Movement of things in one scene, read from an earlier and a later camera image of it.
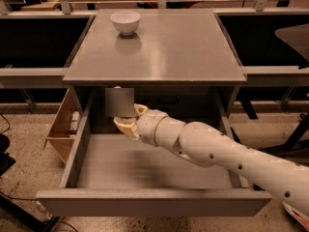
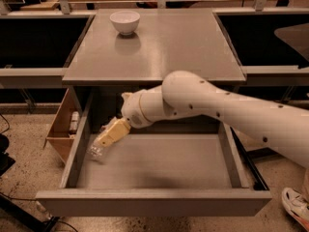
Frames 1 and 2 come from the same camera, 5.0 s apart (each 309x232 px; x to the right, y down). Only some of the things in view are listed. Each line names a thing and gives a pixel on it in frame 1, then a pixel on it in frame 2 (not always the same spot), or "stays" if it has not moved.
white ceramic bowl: x=126 y=21 stays
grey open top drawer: x=110 y=175 stays
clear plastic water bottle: x=120 y=101 to x=95 y=152
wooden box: x=59 y=139 stays
